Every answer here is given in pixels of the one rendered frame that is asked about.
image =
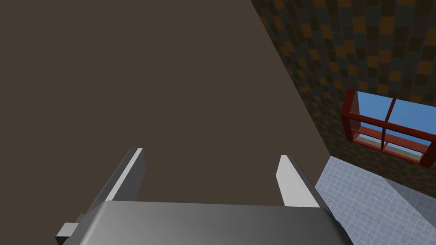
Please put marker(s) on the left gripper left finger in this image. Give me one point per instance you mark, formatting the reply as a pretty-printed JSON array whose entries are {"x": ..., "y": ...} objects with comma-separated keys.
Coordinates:
[{"x": 127, "y": 177}]

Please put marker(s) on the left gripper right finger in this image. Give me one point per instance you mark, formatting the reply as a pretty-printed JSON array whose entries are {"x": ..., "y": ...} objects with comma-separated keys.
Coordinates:
[{"x": 296, "y": 185}]

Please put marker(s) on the red framed window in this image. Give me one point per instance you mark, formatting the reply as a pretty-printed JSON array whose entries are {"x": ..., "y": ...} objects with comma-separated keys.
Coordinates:
[{"x": 391, "y": 127}]

